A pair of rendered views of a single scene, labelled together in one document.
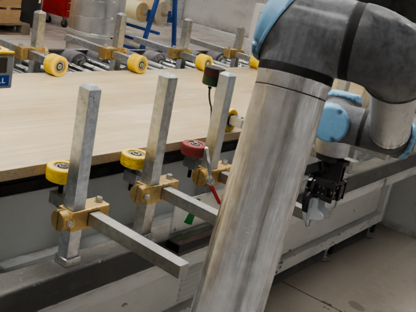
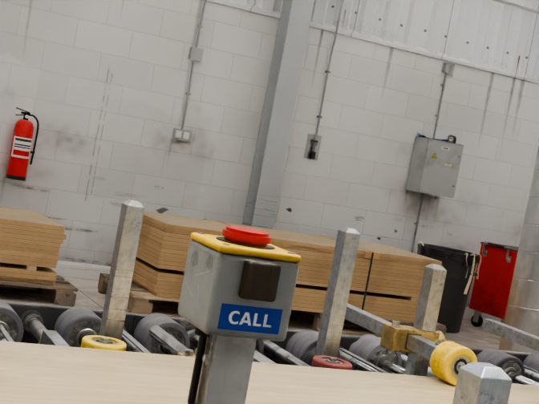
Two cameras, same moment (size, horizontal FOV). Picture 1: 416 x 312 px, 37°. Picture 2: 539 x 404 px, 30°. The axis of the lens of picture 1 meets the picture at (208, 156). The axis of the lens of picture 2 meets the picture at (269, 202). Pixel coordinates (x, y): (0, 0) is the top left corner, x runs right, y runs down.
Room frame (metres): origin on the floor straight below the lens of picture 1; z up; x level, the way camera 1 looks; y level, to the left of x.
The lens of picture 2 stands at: (0.43, 0.02, 1.30)
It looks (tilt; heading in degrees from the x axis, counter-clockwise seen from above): 3 degrees down; 30
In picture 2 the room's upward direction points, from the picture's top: 10 degrees clockwise
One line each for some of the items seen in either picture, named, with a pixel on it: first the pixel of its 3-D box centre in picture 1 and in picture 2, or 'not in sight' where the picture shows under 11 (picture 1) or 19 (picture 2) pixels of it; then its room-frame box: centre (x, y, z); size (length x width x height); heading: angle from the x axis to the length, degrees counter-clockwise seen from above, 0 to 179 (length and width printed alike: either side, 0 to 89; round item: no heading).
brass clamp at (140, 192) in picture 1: (154, 189); not in sight; (1.56, 0.12, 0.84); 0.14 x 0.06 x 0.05; 144
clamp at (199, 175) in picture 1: (211, 173); not in sight; (1.76, -0.02, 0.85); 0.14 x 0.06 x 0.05; 144
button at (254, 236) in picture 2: not in sight; (245, 240); (1.12, 0.43, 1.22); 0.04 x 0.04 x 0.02
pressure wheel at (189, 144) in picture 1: (192, 159); not in sight; (1.83, 0.05, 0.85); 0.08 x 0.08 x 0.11
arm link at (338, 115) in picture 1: (337, 121); not in sight; (1.46, -0.28, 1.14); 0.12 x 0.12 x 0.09; 72
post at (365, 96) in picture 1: (361, 119); not in sight; (2.55, -0.59, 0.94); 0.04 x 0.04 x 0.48; 54
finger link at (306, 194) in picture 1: (309, 195); not in sight; (1.57, -0.28, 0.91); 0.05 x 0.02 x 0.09; 144
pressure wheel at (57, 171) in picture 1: (60, 185); not in sight; (1.43, 0.34, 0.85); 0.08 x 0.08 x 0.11
